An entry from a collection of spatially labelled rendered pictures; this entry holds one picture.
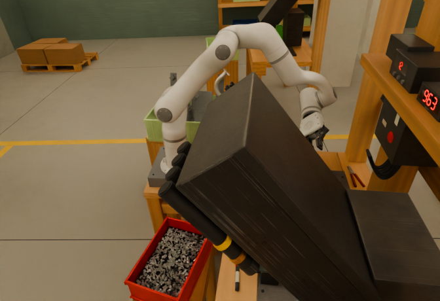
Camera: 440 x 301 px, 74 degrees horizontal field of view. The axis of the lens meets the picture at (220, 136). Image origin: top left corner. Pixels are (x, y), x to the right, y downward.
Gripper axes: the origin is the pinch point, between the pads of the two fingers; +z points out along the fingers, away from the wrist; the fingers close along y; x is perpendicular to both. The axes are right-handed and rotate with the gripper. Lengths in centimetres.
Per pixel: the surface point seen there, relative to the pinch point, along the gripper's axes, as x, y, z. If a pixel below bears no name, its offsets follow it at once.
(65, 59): -136, -419, -359
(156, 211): -16, -90, 7
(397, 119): -9.4, 31.9, 13.9
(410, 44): -13.8, 43.0, -5.8
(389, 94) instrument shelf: -12.6, 33.2, 7.2
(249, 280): -1, -32, 45
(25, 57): -197, -474, -360
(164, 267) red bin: -22, -56, 43
